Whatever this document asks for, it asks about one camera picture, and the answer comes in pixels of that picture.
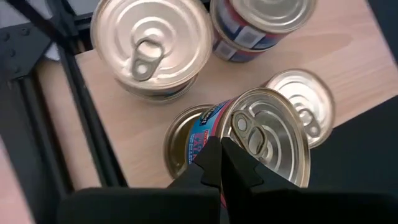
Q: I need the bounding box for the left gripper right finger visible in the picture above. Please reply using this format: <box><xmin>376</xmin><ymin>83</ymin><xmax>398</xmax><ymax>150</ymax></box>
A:
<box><xmin>221</xmin><ymin>136</ymin><xmax>398</xmax><ymax>224</ymax></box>

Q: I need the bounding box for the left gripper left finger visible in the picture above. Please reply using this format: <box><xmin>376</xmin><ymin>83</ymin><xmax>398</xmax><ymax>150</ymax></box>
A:
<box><xmin>57</xmin><ymin>136</ymin><xmax>222</xmax><ymax>224</ymax></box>

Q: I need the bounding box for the blue red pull-tab can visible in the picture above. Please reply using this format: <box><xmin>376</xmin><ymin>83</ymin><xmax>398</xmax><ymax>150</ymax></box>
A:
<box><xmin>114</xmin><ymin>73</ymin><xmax>200</xmax><ymax>105</ymax></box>
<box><xmin>90</xmin><ymin>0</ymin><xmax>215</xmax><ymax>94</ymax></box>
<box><xmin>163</xmin><ymin>104</ymin><xmax>215</xmax><ymax>180</ymax></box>
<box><xmin>262</xmin><ymin>68</ymin><xmax>336</xmax><ymax>149</ymax></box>
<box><xmin>210</xmin><ymin>0</ymin><xmax>318</xmax><ymax>52</ymax></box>
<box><xmin>185</xmin><ymin>87</ymin><xmax>312</xmax><ymax>208</ymax></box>
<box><xmin>212</xmin><ymin>32</ymin><xmax>271</xmax><ymax>63</ymax></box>

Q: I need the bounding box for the light wooden shelf board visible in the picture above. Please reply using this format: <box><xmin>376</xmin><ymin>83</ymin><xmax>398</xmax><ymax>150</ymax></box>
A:
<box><xmin>74</xmin><ymin>0</ymin><xmax>398</xmax><ymax>189</ymax></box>

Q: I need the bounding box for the black table mat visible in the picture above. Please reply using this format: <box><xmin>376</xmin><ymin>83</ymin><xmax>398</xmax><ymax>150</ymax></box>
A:
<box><xmin>306</xmin><ymin>95</ymin><xmax>398</xmax><ymax>195</ymax></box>

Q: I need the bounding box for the black metal shelf frame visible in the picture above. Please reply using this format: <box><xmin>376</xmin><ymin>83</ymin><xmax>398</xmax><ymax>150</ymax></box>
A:
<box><xmin>46</xmin><ymin>0</ymin><xmax>128</xmax><ymax>189</ymax></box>

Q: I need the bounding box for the black aluminium rig frame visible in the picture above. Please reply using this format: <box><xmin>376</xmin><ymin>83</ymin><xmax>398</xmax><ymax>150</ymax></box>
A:
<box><xmin>0</xmin><ymin>18</ymin><xmax>75</xmax><ymax>224</ymax></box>

